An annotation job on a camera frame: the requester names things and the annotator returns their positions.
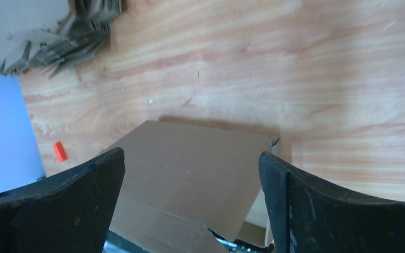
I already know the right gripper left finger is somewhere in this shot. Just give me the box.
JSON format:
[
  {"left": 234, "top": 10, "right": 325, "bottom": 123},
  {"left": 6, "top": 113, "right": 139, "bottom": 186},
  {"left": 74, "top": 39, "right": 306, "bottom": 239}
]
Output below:
[{"left": 0, "top": 148, "right": 126, "bottom": 252}]

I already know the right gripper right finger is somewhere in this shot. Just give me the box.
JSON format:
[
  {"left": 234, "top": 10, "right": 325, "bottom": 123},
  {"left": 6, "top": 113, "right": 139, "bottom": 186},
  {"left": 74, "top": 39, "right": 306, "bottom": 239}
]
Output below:
[{"left": 258, "top": 152, "right": 405, "bottom": 252}]

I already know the flat cardboard stack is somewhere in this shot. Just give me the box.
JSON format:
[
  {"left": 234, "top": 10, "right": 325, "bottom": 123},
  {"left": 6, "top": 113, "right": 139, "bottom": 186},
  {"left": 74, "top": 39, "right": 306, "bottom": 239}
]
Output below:
[{"left": 0, "top": 1, "right": 124, "bottom": 77}]

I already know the small orange block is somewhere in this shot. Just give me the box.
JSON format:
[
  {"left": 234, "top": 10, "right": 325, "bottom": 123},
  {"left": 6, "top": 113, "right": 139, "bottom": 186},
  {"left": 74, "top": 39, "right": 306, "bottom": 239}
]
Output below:
[{"left": 53, "top": 141, "right": 68, "bottom": 162}]

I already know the cardboard box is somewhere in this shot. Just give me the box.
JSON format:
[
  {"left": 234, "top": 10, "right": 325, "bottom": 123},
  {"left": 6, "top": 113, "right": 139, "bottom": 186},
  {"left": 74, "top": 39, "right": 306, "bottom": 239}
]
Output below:
[{"left": 110, "top": 121, "right": 279, "bottom": 252}]

